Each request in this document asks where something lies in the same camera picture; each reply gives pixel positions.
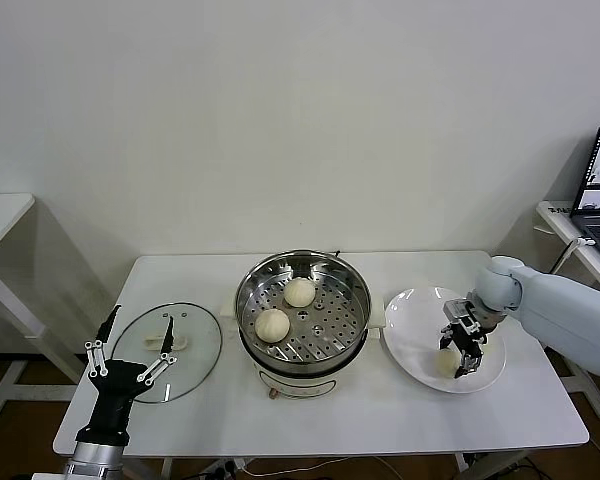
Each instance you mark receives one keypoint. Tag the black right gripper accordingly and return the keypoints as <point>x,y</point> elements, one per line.
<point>470,340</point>

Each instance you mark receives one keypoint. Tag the white steamed baozi bun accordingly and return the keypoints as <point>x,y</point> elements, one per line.
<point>299,292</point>
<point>272,325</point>
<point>446,362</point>

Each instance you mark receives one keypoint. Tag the round glass pot lid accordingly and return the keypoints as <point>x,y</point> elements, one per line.
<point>200,325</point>

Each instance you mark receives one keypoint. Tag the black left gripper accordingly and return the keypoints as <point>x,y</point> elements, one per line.
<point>112,395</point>

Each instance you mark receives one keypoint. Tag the white power strip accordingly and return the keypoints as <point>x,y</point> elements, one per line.
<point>220,470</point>

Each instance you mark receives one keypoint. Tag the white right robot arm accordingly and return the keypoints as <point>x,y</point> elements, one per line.
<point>555,310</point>

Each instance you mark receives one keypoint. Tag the empty white side table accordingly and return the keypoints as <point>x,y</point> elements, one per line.
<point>5,210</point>

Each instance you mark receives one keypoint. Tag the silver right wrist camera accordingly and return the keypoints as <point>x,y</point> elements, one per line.
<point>457,311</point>

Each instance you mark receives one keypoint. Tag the white round plate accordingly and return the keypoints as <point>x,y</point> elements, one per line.
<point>410,330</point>

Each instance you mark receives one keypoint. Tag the white side table with laptop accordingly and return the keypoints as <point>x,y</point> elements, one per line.
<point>555,220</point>

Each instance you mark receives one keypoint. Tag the stainless steel steamer basket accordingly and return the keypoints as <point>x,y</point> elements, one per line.
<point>330,320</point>

